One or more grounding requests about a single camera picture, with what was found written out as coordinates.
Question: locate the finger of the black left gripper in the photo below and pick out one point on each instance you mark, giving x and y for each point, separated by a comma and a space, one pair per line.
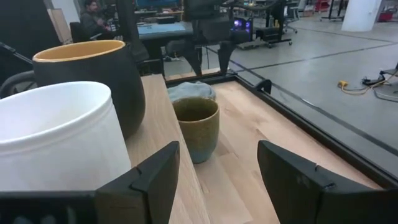
226, 56
194, 59

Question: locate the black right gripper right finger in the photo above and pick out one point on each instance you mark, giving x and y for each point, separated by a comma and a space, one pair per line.
295, 193

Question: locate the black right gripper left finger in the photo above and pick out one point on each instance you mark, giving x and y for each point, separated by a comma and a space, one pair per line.
152, 186

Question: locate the green-brown ceramic mug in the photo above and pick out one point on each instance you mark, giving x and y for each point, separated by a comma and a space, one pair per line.
199, 133

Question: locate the black mug yellow inside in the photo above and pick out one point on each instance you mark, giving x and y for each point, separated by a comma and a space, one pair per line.
102, 84

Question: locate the white mug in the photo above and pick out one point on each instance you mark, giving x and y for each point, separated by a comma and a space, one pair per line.
62, 140

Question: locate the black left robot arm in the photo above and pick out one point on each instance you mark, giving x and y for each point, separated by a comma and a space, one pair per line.
130, 31

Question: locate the black computer tower with lights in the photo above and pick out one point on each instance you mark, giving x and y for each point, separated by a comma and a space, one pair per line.
242, 29

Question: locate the grey folded cloth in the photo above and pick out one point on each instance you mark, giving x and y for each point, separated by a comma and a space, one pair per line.
189, 90

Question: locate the black table with blue mat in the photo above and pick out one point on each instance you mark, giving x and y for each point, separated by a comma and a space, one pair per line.
164, 29

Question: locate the black table clamp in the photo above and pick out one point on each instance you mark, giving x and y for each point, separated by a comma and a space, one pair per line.
264, 86

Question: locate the black equipment cart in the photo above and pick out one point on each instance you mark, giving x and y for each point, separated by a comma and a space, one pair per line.
273, 31

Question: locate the computer monitor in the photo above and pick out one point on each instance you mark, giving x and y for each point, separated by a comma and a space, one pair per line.
155, 3

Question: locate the person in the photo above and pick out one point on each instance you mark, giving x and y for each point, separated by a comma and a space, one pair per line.
93, 21
28, 25

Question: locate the black power strip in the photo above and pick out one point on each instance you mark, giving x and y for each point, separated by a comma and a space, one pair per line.
373, 81

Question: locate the tan wooden board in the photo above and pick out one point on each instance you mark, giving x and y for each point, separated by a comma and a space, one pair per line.
60, 26

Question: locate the white pillar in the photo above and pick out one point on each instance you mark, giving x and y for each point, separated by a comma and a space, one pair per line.
360, 15

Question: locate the black metal table frame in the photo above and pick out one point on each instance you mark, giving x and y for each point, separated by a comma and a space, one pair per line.
311, 124

